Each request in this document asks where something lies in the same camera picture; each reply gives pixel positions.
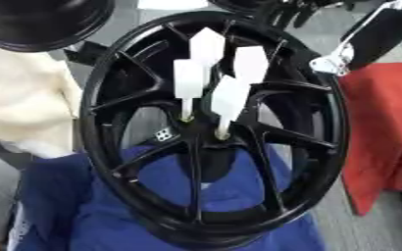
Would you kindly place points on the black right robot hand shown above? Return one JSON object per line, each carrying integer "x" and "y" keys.
{"x": 387, "y": 29}

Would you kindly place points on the black spoked wheel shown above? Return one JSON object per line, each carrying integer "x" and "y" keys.
{"x": 153, "y": 209}

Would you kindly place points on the red cloth covered table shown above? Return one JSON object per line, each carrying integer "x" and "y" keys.
{"x": 382, "y": 124}

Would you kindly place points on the white sheet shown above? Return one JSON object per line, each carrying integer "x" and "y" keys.
{"x": 173, "y": 4}

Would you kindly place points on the white square dotted tag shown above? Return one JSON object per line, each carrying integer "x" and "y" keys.
{"x": 164, "y": 134}

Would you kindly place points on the cream cloth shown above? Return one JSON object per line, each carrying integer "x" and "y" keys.
{"x": 21, "y": 98}

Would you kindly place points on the black bracket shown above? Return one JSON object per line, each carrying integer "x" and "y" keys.
{"x": 87, "y": 52}

